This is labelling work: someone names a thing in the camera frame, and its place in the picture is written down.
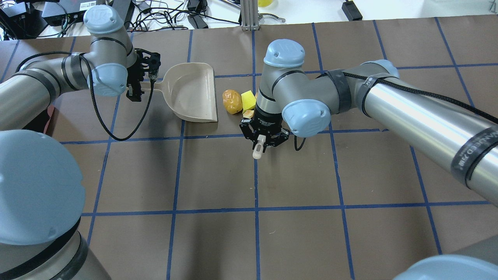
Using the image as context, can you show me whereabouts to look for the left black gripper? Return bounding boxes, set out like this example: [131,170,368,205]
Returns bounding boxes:
[126,49,161,102]

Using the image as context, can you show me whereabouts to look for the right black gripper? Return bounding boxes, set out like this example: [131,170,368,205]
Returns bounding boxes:
[239,110,290,150]

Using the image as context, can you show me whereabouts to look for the white hand brush black bristles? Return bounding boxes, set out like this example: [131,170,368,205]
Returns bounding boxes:
[252,135,266,160]

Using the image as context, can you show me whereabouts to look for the toy croissant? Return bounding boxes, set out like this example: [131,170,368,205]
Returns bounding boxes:
[242,110,255,119]

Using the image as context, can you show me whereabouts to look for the yellow sponge block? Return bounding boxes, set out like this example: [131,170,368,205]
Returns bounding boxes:
[241,90,256,112]

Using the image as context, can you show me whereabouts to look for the toy potato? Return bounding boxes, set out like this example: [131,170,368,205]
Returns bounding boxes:
[222,89,243,115]

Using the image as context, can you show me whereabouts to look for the beige plastic dustpan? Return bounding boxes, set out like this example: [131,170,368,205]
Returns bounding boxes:
[154,63,218,123]

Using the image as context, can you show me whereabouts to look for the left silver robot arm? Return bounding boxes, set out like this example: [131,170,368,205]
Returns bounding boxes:
[1,5,160,280]

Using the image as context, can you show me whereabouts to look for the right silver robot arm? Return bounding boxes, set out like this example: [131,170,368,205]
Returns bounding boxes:
[249,38,497,280]

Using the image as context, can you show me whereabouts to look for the black power adapter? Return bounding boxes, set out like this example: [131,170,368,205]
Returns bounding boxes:
[341,0,363,21]

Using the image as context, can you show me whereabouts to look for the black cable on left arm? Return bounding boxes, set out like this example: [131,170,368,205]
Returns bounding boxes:
[16,51,156,141]

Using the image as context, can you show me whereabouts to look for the aluminium frame post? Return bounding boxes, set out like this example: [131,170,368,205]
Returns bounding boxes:
[240,0,260,31]

